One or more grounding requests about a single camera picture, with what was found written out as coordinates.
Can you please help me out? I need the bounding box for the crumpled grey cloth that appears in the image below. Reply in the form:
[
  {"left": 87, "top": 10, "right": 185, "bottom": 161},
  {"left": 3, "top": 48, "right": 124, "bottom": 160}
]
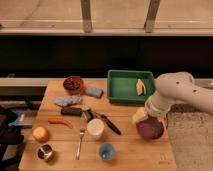
[{"left": 54, "top": 95, "right": 81, "bottom": 107}]

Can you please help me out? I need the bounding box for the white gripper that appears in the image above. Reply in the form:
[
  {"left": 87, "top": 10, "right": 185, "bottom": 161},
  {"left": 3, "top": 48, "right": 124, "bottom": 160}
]
[{"left": 132, "top": 93, "right": 171, "bottom": 123}]

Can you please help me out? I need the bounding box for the red bowl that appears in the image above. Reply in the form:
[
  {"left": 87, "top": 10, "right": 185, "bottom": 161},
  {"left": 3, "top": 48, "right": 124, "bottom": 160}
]
[{"left": 63, "top": 76, "right": 84, "bottom": 94}]

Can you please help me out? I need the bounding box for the white plastic cup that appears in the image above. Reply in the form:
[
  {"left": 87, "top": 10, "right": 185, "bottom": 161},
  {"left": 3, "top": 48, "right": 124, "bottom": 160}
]
[{"left": 87, "top": 119, "right": 105, "bottom": 140}]

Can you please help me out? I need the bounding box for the red yellow apple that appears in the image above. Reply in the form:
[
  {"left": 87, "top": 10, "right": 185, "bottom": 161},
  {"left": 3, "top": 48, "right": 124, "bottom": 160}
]
[{"left": 33, "top": 126, "right": 49, "bottom": 142}]

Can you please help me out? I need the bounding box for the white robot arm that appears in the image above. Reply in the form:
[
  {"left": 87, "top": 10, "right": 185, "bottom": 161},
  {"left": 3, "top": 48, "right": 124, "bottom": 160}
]
[{"left": 132, "top": 72, "right": 213, "bottom": 123}]

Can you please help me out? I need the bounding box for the yellow banana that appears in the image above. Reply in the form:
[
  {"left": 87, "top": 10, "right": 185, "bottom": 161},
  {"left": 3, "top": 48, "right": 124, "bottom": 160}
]
[{"left": 136, "top": 79, "right": 146, "bottom": 96}]

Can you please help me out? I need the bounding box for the small metal tin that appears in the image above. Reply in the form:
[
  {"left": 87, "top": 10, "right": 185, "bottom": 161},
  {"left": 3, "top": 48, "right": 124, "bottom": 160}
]
[{"left": 37, "top": 144, "right": 54, "bottom": 162}]

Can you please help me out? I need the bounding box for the blue cup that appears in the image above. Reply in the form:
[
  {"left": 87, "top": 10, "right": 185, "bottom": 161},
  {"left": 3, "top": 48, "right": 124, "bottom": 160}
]
[{"left": 98, "top": 143, "right": 116, "bottom": 161}]

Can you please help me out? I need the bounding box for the purple bowl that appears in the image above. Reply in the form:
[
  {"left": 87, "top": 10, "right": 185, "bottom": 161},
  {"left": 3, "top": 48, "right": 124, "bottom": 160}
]
[{"left": 136, "top": 117, "right": 164, "bottom": 140}]

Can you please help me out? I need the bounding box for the black metal can opener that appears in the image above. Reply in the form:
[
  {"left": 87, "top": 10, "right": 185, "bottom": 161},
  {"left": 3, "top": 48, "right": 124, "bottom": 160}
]
[{"left": 83, "top": 108, "right": 95, "bottom": 122}]

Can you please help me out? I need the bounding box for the silver fork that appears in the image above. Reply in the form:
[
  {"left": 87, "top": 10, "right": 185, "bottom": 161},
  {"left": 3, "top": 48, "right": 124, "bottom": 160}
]
[{"left": 76, "top": 128, "right": 85, "bottom": 160}]

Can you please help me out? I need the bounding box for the blue sponge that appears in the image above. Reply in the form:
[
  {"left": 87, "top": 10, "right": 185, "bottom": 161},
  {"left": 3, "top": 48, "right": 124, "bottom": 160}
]
[{"left": 85, "top": 87, "right": 103, "bottom": 98}]

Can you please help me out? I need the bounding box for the black rectangular block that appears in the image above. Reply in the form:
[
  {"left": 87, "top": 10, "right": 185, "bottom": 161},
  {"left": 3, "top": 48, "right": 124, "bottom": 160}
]
[{"left": 61, "top": 106, "right": 82, "bottom": 116}]

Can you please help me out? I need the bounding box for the black handled knife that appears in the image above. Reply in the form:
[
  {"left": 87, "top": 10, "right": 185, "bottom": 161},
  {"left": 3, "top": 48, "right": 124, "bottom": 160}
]
[{"left": 96, "top": 113, "right": 122, "bottom": 135}]

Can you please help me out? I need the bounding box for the green plastic tray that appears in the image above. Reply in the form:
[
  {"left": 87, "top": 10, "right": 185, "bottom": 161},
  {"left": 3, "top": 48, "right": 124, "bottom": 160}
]
[{"left": 107, "top": 70, "right": 155, "bottom": 104}]

